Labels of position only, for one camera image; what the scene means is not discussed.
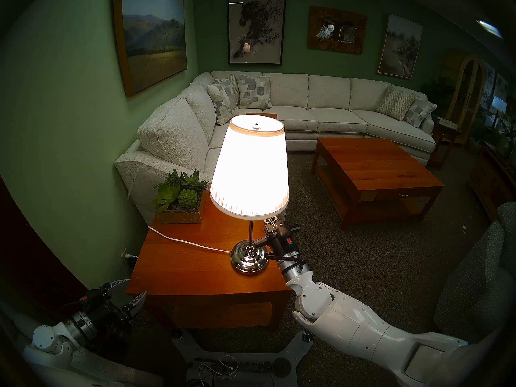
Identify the white lattice right gripper finger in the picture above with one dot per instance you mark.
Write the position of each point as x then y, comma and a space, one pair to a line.
273, 223

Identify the white lattice left gripper finger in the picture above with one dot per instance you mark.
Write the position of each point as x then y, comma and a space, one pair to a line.
117, 284
136, 303

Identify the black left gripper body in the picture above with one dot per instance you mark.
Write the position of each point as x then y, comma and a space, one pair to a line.
105, 309

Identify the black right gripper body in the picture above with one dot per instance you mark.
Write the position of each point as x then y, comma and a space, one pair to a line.
284, 247

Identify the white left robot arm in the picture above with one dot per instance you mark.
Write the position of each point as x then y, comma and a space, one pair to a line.
44, 338

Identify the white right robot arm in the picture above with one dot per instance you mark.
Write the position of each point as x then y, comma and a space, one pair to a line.
354, 325

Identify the chrome table lamp pleated shade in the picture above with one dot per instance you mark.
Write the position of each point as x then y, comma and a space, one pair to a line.
250, 168

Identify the small white shade table lamp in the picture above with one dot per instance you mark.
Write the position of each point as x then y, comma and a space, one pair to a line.
498, 105

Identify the wooden side table with shelf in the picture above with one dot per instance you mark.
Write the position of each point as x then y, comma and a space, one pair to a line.
189, 269

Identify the succulent plants in glass planter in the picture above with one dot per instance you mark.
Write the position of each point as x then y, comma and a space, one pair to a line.
187, 197

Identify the small wooden corner table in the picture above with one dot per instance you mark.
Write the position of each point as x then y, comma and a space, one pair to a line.
262, 115

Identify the wooden coffee table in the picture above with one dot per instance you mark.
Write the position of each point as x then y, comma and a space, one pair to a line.
375, 164

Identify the black power strip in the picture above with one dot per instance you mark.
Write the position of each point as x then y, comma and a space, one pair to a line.
242, 366

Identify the grey patchwork patterned throw pillow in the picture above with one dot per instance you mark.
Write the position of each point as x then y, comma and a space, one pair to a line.
221, 102
419, 113
254, 92

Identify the cream sectional sofa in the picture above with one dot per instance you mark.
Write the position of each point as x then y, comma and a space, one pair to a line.
322, 92

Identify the beige striped throw pillow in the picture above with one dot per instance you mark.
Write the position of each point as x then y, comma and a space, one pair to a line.
234, 84
395, 102

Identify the dark wooden end table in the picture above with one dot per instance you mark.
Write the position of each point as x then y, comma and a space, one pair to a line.
443, 134

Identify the framed black horse artwork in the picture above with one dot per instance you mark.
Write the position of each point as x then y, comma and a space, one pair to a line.
256, 27

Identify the grey dotted fabric armchair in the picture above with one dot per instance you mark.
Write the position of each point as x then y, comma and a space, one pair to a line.
479, 285

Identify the wooden console cabinet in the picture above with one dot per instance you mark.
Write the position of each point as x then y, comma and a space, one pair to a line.
489, 184

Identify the framed tree landscape painting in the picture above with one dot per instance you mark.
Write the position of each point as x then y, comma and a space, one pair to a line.
399, 47

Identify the framed mountain landscape painting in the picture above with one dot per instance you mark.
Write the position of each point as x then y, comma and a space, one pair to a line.
153, 39

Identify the arched wooden display cabinet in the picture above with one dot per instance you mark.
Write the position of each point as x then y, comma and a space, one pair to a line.
463, 92

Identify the rectangular ceiling light panel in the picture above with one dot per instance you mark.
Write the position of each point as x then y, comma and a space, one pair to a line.
489, 28

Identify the white wall outlet with plug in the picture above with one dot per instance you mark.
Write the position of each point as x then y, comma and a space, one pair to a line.
128, 256

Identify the grey robot mobile base frame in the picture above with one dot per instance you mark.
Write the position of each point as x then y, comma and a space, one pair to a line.
189, 350

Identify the rustic wood framed wall mirror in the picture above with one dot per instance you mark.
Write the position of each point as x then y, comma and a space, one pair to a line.
318, 39

